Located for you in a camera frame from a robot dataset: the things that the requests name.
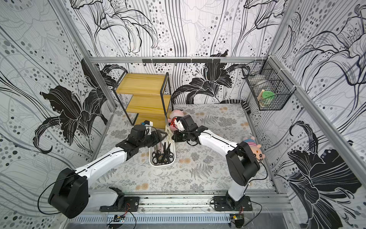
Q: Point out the white vented cable duct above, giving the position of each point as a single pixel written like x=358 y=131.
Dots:
x=154 y=218

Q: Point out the pink doll with blue hat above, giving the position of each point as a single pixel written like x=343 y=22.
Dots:
x=255 y=148

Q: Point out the black yellow handled scissors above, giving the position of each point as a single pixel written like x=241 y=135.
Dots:
x=156 y=155

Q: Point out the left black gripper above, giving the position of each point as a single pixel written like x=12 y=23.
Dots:
x=156 y=140

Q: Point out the black mounting plate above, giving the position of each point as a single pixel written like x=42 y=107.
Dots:
x=226 y=203
x=123 y=204

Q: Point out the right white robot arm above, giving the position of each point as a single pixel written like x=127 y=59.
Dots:
x=243 y=159

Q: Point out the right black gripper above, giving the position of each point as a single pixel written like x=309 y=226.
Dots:
x=181 y=136

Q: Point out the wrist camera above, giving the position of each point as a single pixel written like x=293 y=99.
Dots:
x=147 y=123
x=186 y=123

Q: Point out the rose gold scissors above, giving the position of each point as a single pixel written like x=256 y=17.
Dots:
x=160 y=150

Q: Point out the wooden shelf black frame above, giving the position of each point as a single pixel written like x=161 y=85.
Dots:
x=144 y=97

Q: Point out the white plastic storage box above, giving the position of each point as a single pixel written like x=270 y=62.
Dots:
x=163 y=154

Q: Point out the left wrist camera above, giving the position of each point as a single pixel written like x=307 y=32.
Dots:
x=147 y=123

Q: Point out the black yellow connector box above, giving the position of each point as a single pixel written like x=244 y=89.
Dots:
x=237 y=219

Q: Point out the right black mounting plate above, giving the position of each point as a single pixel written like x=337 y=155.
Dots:
x=226 y=203

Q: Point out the black hook rail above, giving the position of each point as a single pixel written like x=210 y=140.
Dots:
x=184 y=60

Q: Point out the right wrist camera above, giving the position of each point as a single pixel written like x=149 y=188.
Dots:
x=186 y=123

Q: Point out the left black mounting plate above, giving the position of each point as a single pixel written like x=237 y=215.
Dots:
x=123 y=204

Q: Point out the pink plush pig toy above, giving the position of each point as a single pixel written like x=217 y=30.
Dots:
x=172 y=118

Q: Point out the green lid in basket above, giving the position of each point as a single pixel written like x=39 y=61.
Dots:
x=268 y=96

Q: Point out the black wire wall basket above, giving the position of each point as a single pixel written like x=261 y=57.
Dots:
x=264 y=75

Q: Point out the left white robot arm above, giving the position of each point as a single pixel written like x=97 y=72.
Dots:
x=71 y=194

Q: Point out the cream handled scissors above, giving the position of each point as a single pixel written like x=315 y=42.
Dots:
x=164 y=136

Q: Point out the small circuit board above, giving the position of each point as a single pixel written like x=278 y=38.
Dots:
x=119 y=219

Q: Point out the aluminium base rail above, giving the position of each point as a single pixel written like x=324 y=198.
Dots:
x=203 y=202

